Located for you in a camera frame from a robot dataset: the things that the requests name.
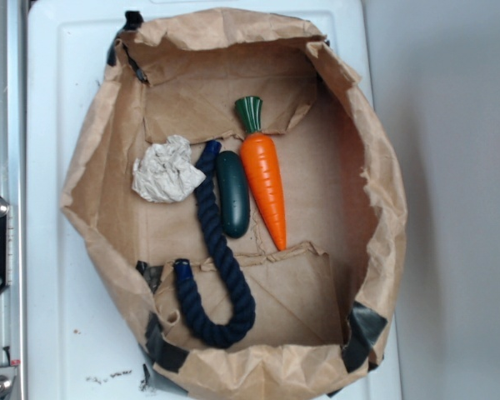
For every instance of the dark green toy cucumber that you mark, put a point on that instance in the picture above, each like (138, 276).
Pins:
(234, 194)

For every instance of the orange toy carrot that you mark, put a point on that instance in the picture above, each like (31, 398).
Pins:
(260, 162)

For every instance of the crumpled white paper ball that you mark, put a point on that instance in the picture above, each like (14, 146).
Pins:
(165, 173)

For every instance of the brown paper bag tray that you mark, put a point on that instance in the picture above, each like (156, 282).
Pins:
(323, 304)

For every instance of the white plastic tray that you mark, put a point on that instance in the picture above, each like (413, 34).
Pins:
(78, 345)

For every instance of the aluminium frame rail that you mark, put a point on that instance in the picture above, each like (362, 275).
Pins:
(13, 107)

